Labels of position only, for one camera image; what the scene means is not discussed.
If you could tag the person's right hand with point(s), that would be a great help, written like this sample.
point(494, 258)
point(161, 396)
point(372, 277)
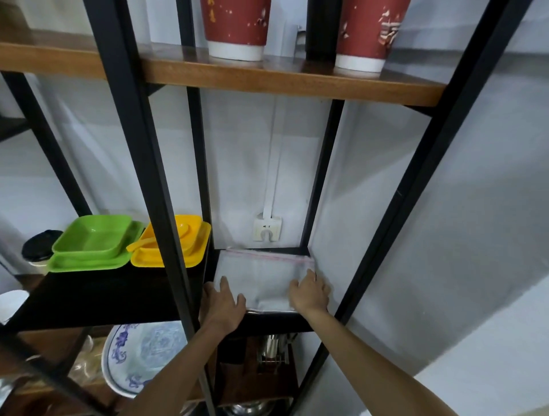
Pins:
point(309, 295)

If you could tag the person's left hand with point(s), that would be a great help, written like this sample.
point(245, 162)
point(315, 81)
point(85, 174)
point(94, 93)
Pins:
point(221, 310)

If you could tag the person's left thumb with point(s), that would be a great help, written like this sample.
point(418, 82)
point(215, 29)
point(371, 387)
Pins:
point(241, 302)

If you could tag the person's right thumb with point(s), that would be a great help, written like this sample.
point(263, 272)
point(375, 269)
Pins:
point(294, 287)

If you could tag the clear plastic zip bag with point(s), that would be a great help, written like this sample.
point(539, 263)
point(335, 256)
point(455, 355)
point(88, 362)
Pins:
point(259, 278)

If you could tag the person's left forearm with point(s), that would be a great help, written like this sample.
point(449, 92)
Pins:
point(180, 373)

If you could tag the person's right forearm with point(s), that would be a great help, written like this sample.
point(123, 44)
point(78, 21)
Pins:
point(369, 364)

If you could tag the stainless steel utensil holder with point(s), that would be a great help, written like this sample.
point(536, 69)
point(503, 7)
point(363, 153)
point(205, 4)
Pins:
point(274, 348)

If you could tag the yellow square plate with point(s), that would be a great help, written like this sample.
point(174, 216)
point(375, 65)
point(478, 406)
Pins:
point(195, 257)

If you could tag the dark wooden shelf board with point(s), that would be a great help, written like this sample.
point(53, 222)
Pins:
point(253, 381)

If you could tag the yellow square bowl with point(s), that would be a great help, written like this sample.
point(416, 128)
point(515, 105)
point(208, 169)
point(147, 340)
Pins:
point(188, 233)

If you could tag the stainless steel bowl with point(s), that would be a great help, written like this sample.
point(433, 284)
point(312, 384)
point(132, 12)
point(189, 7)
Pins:
point(257, 409)

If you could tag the blue and white porcelain plate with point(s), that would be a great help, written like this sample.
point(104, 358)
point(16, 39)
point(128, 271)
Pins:
point(141, 355)

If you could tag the yellow plastic spoon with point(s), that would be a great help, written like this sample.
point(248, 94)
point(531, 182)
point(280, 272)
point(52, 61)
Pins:
point(143, 244)

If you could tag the black shelf board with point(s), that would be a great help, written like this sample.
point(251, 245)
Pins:
point(94, 295)

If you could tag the green square plate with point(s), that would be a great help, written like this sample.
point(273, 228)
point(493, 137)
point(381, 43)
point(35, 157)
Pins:
point(85, 263)

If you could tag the green square bowl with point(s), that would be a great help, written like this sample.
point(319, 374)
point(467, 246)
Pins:
point(92, 235)

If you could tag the crumpled clear plastic bag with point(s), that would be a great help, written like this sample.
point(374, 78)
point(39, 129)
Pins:
point(85, 362)

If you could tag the cup with black lid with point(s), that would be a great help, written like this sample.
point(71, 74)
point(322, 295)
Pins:
point(40, 248)

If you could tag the brown wooden shelf board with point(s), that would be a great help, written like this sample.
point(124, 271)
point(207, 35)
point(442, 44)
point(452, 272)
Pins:
point(266, 77)

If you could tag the white bowl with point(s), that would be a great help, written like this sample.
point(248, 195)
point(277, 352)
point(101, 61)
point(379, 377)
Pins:
point(13, 305)

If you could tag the red paper cup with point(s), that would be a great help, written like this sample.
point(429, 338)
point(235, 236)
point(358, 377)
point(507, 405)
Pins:
point(369, 30)
point(236, 23)

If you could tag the white wall socket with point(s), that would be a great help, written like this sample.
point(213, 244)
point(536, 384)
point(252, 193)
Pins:
point(267, 229)

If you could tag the black metal shelf frame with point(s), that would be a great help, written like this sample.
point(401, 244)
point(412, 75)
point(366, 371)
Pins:
point(141, 141)

